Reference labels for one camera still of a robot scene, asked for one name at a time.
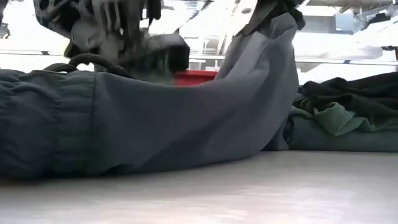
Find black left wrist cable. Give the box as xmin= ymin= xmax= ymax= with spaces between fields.
xmin=43 ymin=52 xmax=135 ymax=79

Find dark blue denim jeans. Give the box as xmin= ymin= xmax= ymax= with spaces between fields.
xmin=283 ymin=115 xmax=398 ymax=153

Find red plastic laundry bin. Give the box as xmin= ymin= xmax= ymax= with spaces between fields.
xmin=174 ymin=69 xmax=220 ymax=87

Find long white light strip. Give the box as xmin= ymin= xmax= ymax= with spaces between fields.
xmin=0 ymin=49 xmax=398 ymax=67

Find black fabric garment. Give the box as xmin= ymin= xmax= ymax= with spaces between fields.
xmin=294 ymin=72 xmax=398 ymax=125

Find dark ceiling bracket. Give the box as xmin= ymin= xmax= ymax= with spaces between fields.
xmin=366 ymin=14 xmax=392 ymax=26

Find grey fabric garment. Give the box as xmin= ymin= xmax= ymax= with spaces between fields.
xmin=0 ymin=12 xmax=300 ymax=181

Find dark round ceiling fixture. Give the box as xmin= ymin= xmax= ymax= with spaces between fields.
xmin=0 ymin=23 xmax=11 ymax=40

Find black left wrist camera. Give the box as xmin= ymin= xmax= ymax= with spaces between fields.
xmin=141 ymin=33 xmax=191 ymax=75

